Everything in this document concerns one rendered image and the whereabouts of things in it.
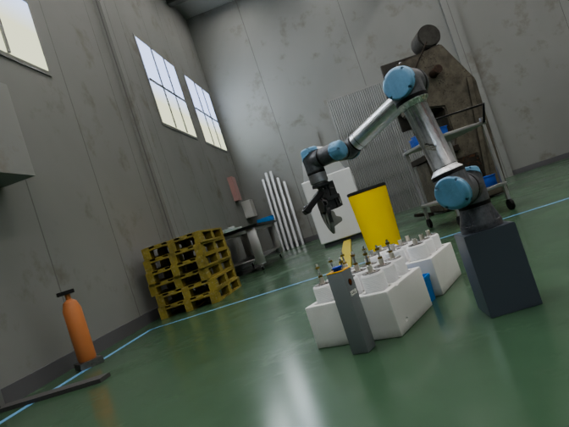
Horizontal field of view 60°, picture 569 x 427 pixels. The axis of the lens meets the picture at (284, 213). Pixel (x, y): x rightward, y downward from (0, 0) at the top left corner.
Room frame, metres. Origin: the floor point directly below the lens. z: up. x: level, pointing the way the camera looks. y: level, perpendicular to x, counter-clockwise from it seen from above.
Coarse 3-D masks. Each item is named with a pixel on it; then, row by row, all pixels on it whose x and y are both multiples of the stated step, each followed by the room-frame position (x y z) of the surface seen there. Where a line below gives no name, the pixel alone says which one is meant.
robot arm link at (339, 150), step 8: (328, 144) 1.97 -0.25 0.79; (336, 144) 1.93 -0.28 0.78; (344, 144) 1.96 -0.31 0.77; (320, 152) 1.97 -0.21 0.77; (328, 152) 1.95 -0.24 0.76; (336, 152) 1.93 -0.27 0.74; (344, 152) 1.94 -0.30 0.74; (320, 160) 1.98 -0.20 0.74; (328, 160) 1.96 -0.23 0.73; (336, 160) 1.96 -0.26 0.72
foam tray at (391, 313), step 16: (416, 272) 2.16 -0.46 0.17; (400, 288) 1.98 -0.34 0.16; (416, 288) 2.11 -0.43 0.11; (320, 304) 2.07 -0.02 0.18; (368, 304) 1.94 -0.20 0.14; (384, 304) 1.90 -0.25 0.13; (400, 304) 1.94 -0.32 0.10; (416, 304) 2.06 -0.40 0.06; (432, 304) 2.20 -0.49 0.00; (320, 320) 2.07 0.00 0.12; (336, 320) 2.03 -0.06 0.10; (368, 320) 1.95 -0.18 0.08; (384, 320) 1.91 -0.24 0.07; (400, 320) 1.91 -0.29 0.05; (416, 320) 2.02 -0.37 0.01; (320, 336) 2.09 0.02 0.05; (336, 336) 2.04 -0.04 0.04; (384, 336) 1.92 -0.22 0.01; (400, 336) 1.89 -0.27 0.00
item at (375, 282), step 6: (366, 276) 1.96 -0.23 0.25; (372, 276) 1.94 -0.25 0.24; (378, 276) 1.95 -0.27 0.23; (384, 276) 1.97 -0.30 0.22; (366, 282) 1.96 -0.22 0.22; (372, 282) 1.95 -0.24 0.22; (378, 282) 1.94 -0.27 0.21; (384, 282) 1.96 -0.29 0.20; (366, 288) 1.97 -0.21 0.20; (372, 288) 1.95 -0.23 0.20; (378, 288) 1.94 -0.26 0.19; (384, 288) 1.95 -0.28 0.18
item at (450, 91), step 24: (432, 48) 7.18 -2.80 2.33; (384, 72) 8.06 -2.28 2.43; (432, 72) 7.04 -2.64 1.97; (456, 72) 7.18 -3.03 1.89; (432, 96) 7.18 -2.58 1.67; (456, 96) 7.18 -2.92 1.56; (480, 96) 7.21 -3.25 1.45; (456, 120) 7.18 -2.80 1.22; (456, 144) 7.18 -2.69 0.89; (480, 144) 7.16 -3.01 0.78; (480, 168) 7.17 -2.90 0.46; (432, 192) 7.41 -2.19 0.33
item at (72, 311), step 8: (64, 296) 3.75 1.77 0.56; (64, 304) 3.71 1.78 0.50; (72, 304) 3.71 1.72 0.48; (64, 312) 3.70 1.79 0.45; (72, 312) 3.69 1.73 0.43; (80, 312) 3.74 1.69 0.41; (72, 320) 3.69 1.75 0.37; (80, 320) 3.72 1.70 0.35; (72, 328) 3.69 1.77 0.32; (80, 328) 3.71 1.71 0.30; (72, 336) 3.70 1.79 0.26; (80, 336) 3.70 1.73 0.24; (88, 336) 3.74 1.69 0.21; (80, 344) 3.69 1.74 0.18; (88, 344) 3.72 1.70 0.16; (80, 352) 3.69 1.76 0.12; (88, 352) 3.71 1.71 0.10; (80, 360) 3.69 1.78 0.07; (88, 360) 3.70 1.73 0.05; (96, 360) 3.70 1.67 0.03; (80, 368) 3.63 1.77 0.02; (88, 368) 3.66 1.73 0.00
